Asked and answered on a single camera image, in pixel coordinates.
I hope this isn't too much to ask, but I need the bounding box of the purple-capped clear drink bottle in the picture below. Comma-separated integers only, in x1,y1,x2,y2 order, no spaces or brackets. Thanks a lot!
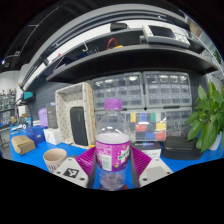
94,97,132,192

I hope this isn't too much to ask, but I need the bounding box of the green potted plant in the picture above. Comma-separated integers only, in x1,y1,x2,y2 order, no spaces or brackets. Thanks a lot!
185,81,224,154

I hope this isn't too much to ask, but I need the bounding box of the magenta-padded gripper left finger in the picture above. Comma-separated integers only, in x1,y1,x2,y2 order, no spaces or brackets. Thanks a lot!
53,146,98,190

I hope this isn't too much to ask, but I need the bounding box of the beige mug with dark spots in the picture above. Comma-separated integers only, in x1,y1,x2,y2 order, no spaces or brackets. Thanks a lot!
42,147,69,174

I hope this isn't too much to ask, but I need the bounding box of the grey wall shelf unit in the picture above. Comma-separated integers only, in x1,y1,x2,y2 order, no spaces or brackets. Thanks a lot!
19,3,224,93

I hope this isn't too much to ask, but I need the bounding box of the drawer cabinet with coloured contents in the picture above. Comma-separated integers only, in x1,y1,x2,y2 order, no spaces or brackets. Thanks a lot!
94,109,168,143

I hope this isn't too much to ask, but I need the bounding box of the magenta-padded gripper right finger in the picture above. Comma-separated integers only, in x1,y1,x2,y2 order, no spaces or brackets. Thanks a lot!
129,145,175,190

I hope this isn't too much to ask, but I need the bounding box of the beige dotted storage tray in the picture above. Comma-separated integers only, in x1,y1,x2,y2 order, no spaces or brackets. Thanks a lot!
54,82,97,149

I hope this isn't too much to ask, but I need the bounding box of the brown cardboard box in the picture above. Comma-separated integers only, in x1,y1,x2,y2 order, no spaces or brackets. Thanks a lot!
10,134,37,156

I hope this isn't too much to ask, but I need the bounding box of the small black and white box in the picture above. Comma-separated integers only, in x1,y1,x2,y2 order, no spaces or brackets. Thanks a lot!
130,140,163,159

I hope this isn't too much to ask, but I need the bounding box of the clear small-parts drawer cabinet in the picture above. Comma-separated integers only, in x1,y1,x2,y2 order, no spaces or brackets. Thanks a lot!
91,72,145,111
165,107,193,138
143,70,193,108

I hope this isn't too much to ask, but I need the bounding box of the black zip pouch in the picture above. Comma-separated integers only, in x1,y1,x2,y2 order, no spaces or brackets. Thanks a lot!
69,106,89,147

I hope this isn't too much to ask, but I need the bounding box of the white cardboard box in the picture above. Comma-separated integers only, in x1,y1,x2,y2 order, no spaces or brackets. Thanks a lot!
43,127,63,146

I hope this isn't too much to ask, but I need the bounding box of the dark grey flat box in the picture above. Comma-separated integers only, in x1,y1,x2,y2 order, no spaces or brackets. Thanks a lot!
45,102,59,130

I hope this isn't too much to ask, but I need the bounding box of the flat black case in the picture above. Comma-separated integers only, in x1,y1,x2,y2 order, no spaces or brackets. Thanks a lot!
161,135,204,160

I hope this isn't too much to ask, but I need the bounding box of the blue storage box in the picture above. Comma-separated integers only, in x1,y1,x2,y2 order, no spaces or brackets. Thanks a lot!
25,125,46,145

